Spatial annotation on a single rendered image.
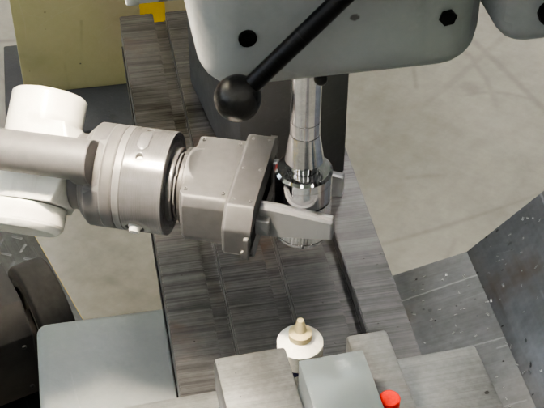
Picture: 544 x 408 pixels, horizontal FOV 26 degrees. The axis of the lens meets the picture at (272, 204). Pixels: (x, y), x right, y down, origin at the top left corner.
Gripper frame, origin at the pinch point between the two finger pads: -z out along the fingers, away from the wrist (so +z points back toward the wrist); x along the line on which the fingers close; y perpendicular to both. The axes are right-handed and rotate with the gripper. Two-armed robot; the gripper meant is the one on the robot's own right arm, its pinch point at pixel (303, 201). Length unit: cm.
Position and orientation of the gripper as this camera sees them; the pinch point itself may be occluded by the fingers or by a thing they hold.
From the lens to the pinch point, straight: 97.4
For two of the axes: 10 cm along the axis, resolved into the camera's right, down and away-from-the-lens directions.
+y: 0.0, 7.4, 6.7
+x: 1.9, -6.5, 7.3
